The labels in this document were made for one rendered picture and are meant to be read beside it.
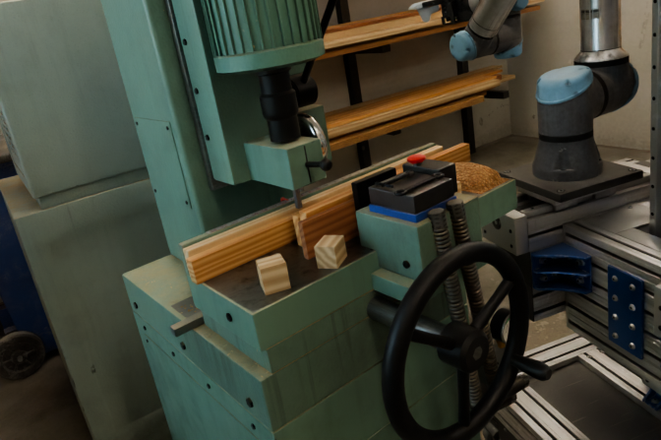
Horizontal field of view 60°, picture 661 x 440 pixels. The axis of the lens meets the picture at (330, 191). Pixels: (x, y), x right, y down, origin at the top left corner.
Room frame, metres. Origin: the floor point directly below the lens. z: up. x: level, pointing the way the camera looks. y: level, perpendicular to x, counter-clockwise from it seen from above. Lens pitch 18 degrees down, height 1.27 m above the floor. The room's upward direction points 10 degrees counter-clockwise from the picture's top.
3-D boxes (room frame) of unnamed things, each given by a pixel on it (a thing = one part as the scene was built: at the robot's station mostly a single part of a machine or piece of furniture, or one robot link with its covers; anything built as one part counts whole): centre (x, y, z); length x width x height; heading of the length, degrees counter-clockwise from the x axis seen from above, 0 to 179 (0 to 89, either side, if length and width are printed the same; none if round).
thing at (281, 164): (0.95, 0.07, 1.03); 0.14 x 0.07 x 0.09; 36
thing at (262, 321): (0.90, -0.08, 0.87); 0.61 x 0.30 x 0.06; 126
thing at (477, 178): (1.06, -0.27, 0.92); 0.14 x 0.09 x 0.04; 36
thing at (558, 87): (1.25, -0.56, 0.98); 0.13 x 0.12 x 0.14; 120
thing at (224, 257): (1.01, -0.04, 0.92); 0.67 x 0.02 x 0.04; 126
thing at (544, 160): (1.25, -0.55, 0.87); 0.15 x 0.15 x 0.10
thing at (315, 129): (1.11, 0.03, 1.02); 0.12 x 0.03 x 0.12; 36
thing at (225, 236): (1.01, 0.00, 0.93); 0.60 x 0.02 x 0.05; 126
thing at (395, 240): (0.83, -0.13, 0.92); 0.15 x 0.13 x 0.09; 126
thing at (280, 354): (0.89, 0.02, 0.82); 0.40 x 0.21 x 0.04; 126
